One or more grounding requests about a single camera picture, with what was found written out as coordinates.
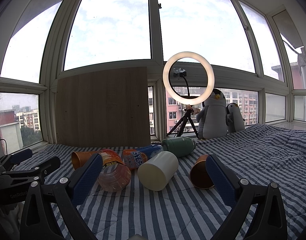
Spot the small grey penguin plush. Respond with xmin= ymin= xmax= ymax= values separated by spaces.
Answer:
xmin=226 ymin=103 xmax=245 ymax=133

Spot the copper orange metal cup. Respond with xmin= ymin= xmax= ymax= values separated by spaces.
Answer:
xmin=189 ymin=154 xmax=214 ymax=190

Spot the green thermos bottle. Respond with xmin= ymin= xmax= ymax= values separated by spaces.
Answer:
xmin=161 ymin=137 xmax=196 ymax=158

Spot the white ring light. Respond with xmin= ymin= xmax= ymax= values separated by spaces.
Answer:
xmin=162 ymin=51 xmax=215 ymax=105

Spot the large grey penguin plush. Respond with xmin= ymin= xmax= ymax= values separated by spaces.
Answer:
xmin=196 ymin=88 xmax=227 ymax=139

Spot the clear bottle with orange label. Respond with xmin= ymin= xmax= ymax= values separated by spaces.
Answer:
xmin=97 ymin=149 xmax=131 ymax=192

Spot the wooden board panel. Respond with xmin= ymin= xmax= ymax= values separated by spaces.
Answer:
xmin=56 ymin=67 xmax=151 ymax=147

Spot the blue orange Arctic Ocean cup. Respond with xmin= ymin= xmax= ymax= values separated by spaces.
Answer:
xmin=122 ymin=145 xmax=163 ymax=170

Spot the blue white striped quilt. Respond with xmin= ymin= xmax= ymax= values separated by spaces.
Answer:
xmin=13 ymin=123 xmax=306 ymax=240

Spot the black tripod stand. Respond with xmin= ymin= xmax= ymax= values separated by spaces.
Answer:
xmin=167 ymin=105 xmax=198 ymax=137

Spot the cream white plastic cup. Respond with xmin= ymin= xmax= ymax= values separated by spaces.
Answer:
xmin=137 ymin=151 xmax=178 ymax=191

